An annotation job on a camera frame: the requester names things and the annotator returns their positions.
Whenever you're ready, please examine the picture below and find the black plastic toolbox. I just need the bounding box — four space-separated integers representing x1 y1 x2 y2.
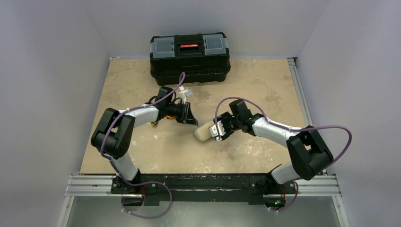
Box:
149 32 231 86

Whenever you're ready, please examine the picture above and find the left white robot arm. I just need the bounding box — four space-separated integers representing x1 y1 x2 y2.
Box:
90 86 198 184

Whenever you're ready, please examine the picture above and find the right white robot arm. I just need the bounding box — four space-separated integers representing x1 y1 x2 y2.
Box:
209 99 334 185

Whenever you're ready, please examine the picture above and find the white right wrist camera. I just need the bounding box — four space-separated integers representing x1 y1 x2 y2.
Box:
209 122 225 141

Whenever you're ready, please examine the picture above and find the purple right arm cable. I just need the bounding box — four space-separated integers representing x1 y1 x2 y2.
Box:
214 97 353 214

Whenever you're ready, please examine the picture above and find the aluminium frame rail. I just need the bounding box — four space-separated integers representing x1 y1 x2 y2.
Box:
56 57 350 227

